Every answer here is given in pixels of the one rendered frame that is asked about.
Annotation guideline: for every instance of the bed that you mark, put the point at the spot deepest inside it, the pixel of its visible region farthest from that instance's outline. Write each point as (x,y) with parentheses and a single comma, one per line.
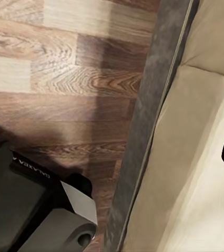
(169,195)

